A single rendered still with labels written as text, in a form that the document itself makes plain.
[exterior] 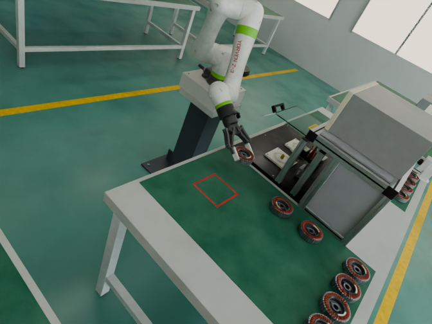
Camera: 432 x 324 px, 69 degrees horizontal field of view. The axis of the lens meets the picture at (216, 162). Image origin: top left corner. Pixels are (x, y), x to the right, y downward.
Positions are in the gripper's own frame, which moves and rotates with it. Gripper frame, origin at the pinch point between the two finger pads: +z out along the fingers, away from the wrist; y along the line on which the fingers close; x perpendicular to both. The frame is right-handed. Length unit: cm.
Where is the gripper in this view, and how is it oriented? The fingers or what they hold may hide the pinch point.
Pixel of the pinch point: (243, 154)
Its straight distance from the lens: 158.2
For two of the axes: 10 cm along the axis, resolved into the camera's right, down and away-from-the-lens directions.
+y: -6.7, 2.0, -7.1
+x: 6.5, -3.1, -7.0
